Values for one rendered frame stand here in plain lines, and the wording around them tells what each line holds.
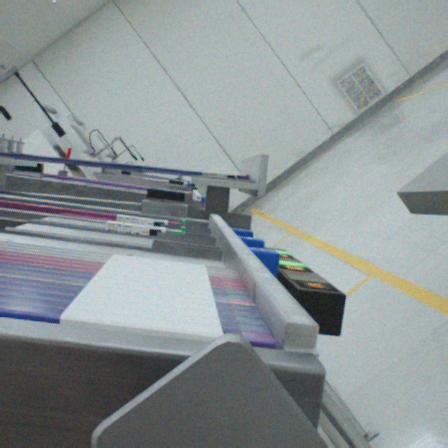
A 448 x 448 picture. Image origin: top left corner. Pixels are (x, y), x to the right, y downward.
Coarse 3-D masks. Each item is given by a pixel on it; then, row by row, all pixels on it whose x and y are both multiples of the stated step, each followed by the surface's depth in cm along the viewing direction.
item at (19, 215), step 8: (0, 208) 69; (8, 208) 70; (0, 216) 69; (8, 216) 69; (16, 216) 69; (24, 216) 69; (32, 216) 69; (40, 216) 69; (48, 216) 69; (56, 216) 69; (64, 216) 69; (64, 224) 69; (72, 224) 69; (80, 224) 69; (88, 224) 69; (96, 224) 69; (104, 224) 69; (168, 232) 70; (176, 232) 70; (184, 232) 70
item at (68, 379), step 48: (0, 336) 21; (48, 336) 22; (96, 336) 22; (144, 336) 23; (0, 384) 21; (48, 384) 22; (96, 384) 22; (144, 384) 22; (288, 384) 22; (0, 432) 21; (48, 432) 22
